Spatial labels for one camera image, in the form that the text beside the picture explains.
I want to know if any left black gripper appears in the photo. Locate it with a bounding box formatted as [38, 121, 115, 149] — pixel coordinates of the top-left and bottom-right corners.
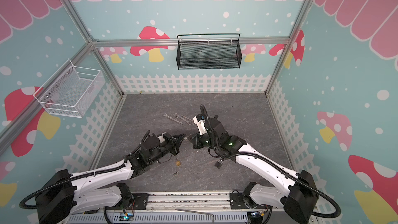
[149, 133, 187, 164]

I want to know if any dark purple padlock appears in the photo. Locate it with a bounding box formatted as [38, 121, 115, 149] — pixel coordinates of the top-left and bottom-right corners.
[215, 159, 224, 169]

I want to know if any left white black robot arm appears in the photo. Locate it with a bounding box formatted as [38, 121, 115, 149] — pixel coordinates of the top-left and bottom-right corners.
[19, 132, 185, 224]

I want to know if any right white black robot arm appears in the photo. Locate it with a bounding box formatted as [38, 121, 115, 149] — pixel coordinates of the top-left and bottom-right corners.
[192, 105, 342, 224]

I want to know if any grey metal hex key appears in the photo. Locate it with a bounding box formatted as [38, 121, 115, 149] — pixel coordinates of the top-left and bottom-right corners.
[175, 208, 215, 224]

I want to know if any long silver wrench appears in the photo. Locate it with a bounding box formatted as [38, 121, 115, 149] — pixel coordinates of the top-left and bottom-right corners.
[163, 114, 183, 125]

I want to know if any short silver wrench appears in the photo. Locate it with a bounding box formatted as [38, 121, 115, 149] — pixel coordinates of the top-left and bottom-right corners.
[176, 114, 193, 125]

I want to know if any left green circuit board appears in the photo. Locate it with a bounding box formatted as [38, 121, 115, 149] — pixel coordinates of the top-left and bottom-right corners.
[119, 213, 134, 222]

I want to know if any green circuit board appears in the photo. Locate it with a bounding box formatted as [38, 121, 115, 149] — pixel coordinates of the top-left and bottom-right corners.
[119, 213, 134, 222]
[250, 211, 264, 218]

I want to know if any right green circuit board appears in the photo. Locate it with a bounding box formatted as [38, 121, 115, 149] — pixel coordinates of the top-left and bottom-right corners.
[250, 211, 264, 218]

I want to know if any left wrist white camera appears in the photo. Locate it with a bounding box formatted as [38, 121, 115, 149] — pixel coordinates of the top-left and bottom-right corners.
[157, 135, 165, 143]

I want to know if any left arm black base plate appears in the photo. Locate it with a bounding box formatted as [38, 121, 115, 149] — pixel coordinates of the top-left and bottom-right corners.
[117, 194, 149, 211]

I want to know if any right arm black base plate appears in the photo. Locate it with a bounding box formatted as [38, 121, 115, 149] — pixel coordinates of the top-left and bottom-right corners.
[229, 191, 269, 209]

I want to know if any black mesh wall basket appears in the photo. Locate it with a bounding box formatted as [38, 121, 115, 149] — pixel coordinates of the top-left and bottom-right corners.
[176, 33, 243, 70]

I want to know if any white mesh wall basket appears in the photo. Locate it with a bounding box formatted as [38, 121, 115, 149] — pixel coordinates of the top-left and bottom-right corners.
[33, 60, 105, 118]

